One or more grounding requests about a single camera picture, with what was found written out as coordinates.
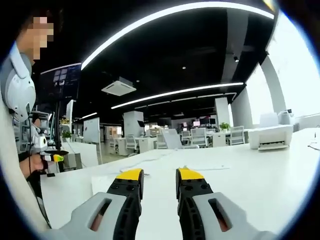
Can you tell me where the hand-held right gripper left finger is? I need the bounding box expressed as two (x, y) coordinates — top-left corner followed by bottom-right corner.
(58, 167), (145, 240)

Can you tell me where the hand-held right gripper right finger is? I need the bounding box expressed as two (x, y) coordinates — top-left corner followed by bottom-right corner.
(175, 165), (277, 240)

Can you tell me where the person's left hand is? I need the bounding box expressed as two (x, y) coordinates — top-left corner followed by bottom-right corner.
(19, 152), (48, 179)

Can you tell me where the grey computer case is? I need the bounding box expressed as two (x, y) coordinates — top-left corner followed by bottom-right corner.
(64, 152), (83, 171)

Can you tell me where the white desk partition panel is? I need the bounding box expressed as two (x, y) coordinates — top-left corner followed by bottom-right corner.
(61, 141), (100, 172)

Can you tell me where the black monitor stand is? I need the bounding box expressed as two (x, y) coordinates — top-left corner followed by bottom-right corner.
(53, 101), (65, 173)

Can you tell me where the person in cream shirt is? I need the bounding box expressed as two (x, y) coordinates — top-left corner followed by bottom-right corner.
(0, 97), (52, 236)

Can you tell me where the white whiteboard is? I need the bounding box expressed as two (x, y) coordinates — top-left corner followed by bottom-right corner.
(83, 117), (101, 144)

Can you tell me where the white table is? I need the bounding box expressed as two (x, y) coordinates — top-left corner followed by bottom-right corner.
(39, 127), (320, 240)

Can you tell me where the row of white office chairs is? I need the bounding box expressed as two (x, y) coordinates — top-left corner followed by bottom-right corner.
(108, 126), (246, 151)

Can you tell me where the black computer monitor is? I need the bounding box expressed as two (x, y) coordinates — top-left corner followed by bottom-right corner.
(37, 62), (83, 105)

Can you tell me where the white ceiling air conditioner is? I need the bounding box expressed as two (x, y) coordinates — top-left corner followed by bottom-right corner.
(101, 76), (137, 97)

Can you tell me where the white printer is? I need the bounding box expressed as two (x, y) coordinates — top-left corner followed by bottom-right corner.
(248, 112), (294, 151)

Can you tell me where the grey white office machine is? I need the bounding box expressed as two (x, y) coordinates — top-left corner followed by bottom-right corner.
(277, 109), (296, 126)

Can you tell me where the black worn device cable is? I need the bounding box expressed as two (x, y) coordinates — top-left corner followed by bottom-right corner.
(25, 103), (53, 230)

